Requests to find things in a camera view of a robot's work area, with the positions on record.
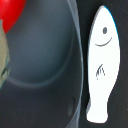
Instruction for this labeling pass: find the grey teal-padded gripper finger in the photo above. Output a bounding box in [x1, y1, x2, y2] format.
[0, 20, 10, 88]

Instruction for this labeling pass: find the red toy tomato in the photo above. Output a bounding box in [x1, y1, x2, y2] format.
[0, 0, 26, 33]

